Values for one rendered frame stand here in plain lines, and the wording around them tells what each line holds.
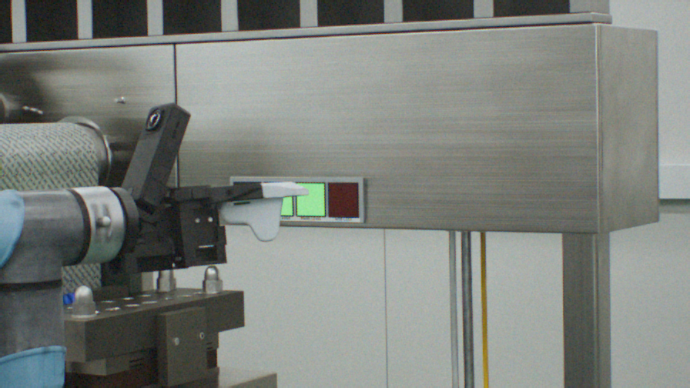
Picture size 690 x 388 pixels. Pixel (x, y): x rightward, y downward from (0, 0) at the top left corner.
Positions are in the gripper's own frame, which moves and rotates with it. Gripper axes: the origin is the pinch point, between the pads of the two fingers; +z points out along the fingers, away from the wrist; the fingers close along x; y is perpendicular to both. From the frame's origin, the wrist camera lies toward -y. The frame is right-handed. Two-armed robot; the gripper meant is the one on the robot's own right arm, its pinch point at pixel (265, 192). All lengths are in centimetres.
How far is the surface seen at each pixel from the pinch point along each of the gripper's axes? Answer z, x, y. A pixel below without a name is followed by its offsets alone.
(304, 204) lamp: 54, -57, -2
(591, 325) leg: 82, -26, 21
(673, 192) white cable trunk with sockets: 266, -145, -3
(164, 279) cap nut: 45, -85, 7
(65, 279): 27, -87, 6
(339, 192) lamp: 56, -51, -3
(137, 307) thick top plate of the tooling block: 29, -70, 11
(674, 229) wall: 271, -149, 7
